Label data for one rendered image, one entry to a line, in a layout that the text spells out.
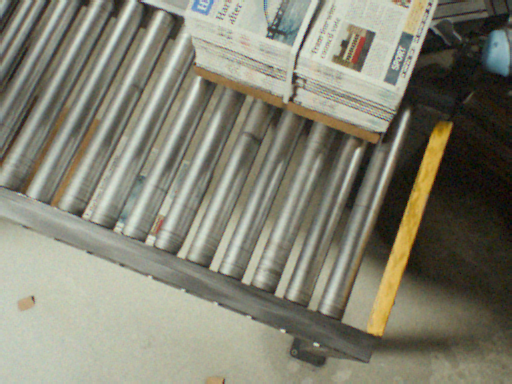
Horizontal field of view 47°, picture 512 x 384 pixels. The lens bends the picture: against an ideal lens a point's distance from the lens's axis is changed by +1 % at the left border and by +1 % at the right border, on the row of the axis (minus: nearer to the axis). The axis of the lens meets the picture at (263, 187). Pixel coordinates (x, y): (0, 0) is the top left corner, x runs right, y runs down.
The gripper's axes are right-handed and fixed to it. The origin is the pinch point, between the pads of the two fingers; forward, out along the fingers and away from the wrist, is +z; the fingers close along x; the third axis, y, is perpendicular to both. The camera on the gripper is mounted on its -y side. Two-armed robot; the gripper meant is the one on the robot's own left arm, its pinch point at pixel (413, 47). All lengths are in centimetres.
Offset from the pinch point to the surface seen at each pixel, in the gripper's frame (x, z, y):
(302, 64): 23.8, 17.6, 23.1
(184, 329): 71, 29, -77
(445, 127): 16.5, -10.6, 4.5
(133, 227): 56, 37, 3
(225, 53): 23.6, 31.3, 16.4
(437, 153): 22.1, -10.7, 4.5
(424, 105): 12.7, -5.8, 2.4
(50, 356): 92, 63, -77
